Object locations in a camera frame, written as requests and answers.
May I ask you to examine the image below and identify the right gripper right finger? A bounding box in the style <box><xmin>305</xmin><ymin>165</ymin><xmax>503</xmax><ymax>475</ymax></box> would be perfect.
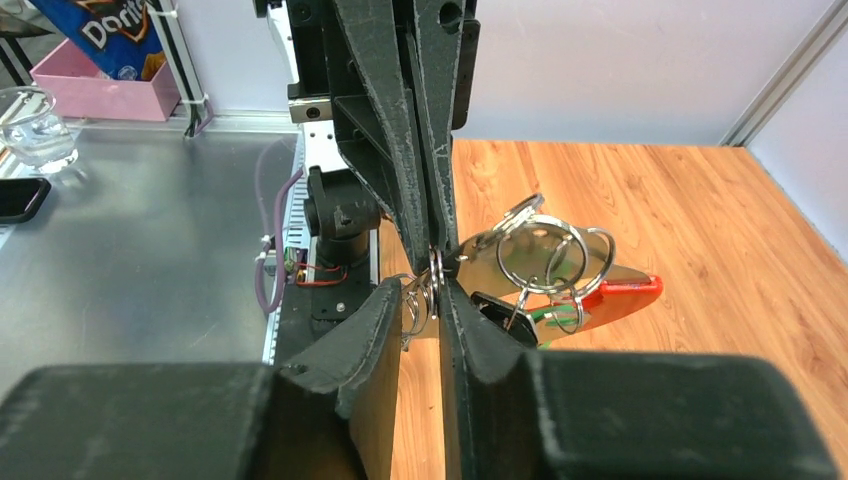
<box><xmin>440</xmin><ymin>280</ymin><xmax>838</xmax><ymax>479</ymax></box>

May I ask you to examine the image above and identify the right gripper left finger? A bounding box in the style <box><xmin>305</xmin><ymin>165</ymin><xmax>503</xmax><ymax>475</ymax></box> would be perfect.
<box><xmin>1</xmin><ymin>279</ymin><xmax>401</xmax><ymax>479</ymax></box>

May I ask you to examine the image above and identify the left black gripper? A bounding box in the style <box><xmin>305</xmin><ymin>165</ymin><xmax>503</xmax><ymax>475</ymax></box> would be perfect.
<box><xmin>285</xmin><ymin>1</ymin><xmax>480</xmax><ymax>272</ymax></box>

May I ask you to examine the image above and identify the black smartphone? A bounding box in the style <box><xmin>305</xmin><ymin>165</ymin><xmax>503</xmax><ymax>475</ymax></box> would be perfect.
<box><xmin>0</xmin><ymin>177</ymin><xmax>52</xmax><ymax>225</ymax></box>

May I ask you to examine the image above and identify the slotted white cable duct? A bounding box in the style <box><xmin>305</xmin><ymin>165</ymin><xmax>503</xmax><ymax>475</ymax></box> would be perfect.
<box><xmin>254</xmin><ymin>132</ymin><xmax>321</xmax><ymax>365</ymax></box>

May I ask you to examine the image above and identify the pink box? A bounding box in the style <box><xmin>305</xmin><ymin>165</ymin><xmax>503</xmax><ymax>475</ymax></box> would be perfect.
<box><xmin>30</xmin><ymin>40</ymin><xmax>181</xmax><ymax>122</ymax></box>

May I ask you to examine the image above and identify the blue Doritos chip bag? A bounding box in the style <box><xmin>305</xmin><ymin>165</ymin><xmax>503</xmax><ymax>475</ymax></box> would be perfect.
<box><xmin>32</xmin><ymin>0</ymin><xmax>166</xmax><ymax>81</ymax></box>

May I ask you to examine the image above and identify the clear glass cup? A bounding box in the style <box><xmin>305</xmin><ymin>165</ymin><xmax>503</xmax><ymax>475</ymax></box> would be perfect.
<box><xmin>1</xmin><ymin>86</ymin><xmax>79</xmax><ymax>175</ymax></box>

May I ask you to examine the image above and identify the red handled metal key organizer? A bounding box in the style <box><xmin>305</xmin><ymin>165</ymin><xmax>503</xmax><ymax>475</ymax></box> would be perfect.
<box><xmin>401</xmin><ymin>193</ymin><xmax>664</xmax><ymax>346</ymax></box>

